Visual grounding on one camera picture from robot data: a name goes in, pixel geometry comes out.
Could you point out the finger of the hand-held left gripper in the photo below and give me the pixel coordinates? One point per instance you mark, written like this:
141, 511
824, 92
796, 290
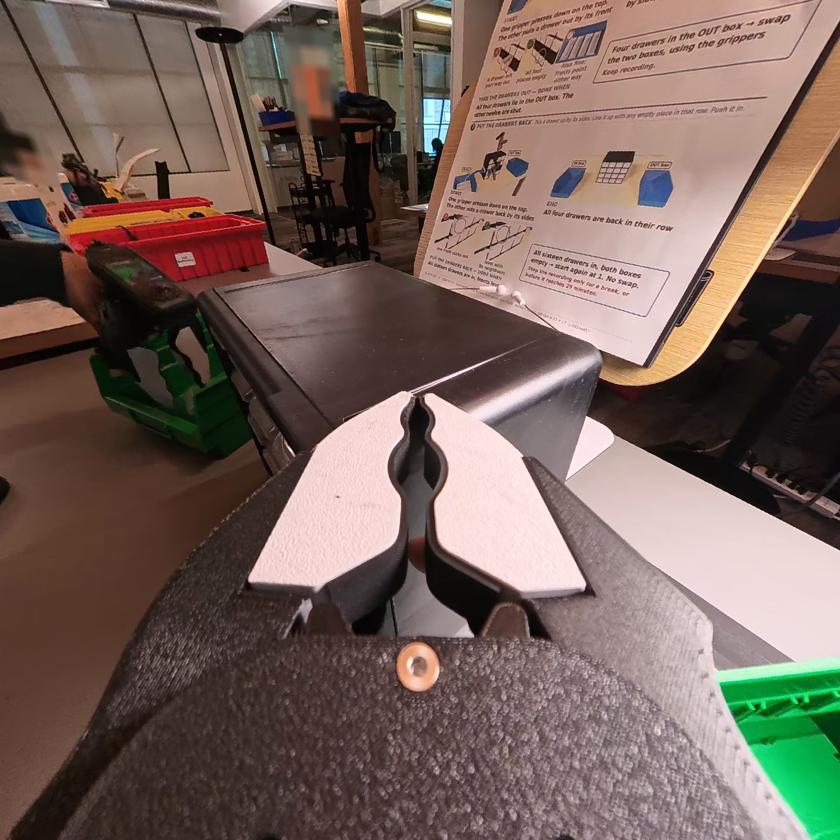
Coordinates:
193, 358
154, 371

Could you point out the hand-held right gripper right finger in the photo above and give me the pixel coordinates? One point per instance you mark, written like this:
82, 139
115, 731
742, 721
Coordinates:
505, 518

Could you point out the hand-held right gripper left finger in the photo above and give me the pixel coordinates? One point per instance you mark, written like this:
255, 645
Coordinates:
328, 518

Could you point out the green plastic bin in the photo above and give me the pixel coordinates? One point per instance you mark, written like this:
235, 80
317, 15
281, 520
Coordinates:
787, 754
197, 420

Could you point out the black drawer cabinet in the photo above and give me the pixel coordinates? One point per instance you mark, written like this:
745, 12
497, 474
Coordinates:
367, 328

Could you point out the person's left forearm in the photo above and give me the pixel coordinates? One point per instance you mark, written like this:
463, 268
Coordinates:
33, 272

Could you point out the pale desk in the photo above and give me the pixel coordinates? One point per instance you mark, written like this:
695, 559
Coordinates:
98, 525

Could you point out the person's left hand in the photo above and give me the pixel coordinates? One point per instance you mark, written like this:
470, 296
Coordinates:
84, 295

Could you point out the person's right hand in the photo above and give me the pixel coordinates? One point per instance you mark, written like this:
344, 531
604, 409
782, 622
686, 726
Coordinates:
415, 551

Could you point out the yellow plastic tray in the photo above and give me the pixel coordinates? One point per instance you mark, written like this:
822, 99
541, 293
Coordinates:
105, 223

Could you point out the red plastic tray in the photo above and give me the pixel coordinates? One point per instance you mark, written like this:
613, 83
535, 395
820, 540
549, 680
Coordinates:
151, 207

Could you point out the red ribbed labelled tray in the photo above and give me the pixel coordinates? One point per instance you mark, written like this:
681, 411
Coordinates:
216, 246

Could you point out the bank of clear drawers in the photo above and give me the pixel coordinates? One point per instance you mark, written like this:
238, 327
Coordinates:
269, 426

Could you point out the hanging paper sign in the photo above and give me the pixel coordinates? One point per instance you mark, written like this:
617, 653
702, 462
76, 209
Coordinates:
310, 154

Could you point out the small blue shelf bin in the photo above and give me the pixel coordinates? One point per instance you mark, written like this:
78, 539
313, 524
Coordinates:
275, 118

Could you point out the black office chair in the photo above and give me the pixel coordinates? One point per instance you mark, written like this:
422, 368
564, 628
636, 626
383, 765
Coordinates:
358, 190

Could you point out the black floor lamp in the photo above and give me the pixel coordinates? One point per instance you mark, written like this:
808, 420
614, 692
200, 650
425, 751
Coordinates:
218, 34

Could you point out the white power strip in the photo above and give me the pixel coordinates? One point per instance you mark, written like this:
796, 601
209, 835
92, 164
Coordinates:
787, 489

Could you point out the dark blue backpack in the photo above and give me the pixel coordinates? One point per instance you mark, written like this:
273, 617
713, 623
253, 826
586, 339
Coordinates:
367, 108

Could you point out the instruction sheet on board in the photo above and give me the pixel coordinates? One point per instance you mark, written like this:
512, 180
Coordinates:
741, 282

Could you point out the printed instruction sheet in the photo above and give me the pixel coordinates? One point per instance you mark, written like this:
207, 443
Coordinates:
623, 164

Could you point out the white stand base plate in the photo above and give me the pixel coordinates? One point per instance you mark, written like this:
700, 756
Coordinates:
590, 446

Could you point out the black board bracket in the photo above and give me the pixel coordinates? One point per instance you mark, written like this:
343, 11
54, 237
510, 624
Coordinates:
695, 298

